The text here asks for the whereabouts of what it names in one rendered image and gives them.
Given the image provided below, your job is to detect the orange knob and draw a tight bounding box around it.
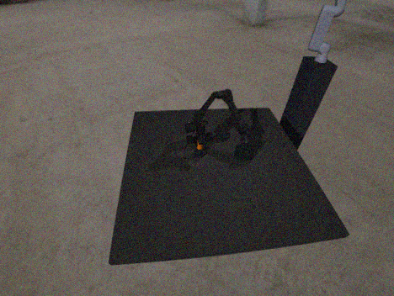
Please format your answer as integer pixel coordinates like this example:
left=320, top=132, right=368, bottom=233
left=197, top=140, right=203, bottom=150

